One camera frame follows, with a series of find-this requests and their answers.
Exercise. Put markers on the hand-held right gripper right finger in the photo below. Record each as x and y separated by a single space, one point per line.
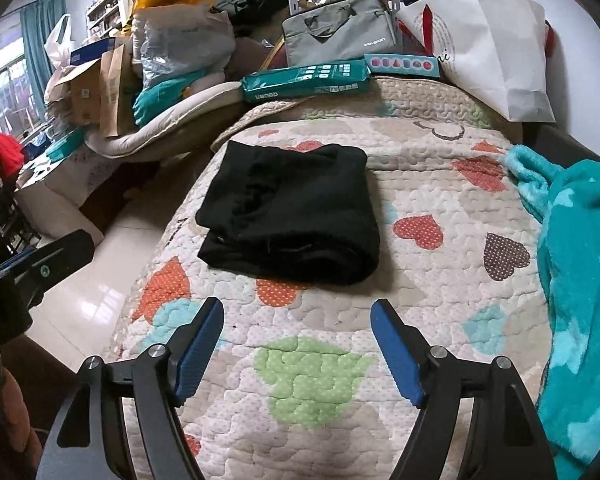
397 355

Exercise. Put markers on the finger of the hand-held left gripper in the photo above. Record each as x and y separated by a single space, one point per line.
65 260
10 267

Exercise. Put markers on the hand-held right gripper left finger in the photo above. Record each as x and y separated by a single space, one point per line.
197 350

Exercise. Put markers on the black pants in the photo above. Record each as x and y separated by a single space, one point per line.
290 220

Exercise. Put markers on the dark wooden chair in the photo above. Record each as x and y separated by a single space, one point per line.
10 225

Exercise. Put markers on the quilted heart-pattern bedspread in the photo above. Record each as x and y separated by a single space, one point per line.
430 310

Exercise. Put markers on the open cardboard box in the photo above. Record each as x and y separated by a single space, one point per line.
85 95

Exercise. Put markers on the flat brown cardboard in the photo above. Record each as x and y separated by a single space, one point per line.
115 95

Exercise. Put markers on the teal cloth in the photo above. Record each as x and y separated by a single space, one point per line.
155 100

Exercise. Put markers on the beige cushion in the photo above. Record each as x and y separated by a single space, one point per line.
180 110

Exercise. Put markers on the teal fleece blanket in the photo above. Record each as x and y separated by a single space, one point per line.
580 260

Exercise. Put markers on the blue box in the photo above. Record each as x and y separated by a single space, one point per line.
90 54

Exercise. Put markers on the white plastic bag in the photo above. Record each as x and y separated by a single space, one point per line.
60 40

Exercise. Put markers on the teal curtain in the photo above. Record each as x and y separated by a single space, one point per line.
42 35

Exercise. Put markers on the clear plastic bag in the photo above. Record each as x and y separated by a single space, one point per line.
180 40

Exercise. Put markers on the white shelf unit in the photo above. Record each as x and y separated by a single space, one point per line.
105 10

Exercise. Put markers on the green wrapped paper pack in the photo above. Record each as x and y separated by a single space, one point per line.
300 80

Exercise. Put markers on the teal box with coloured shapes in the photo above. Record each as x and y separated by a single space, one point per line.
402 64

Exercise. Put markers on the white paper shopping bag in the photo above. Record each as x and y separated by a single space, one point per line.
495 50

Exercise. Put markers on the grey laptop bag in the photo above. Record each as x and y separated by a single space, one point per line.
340 35

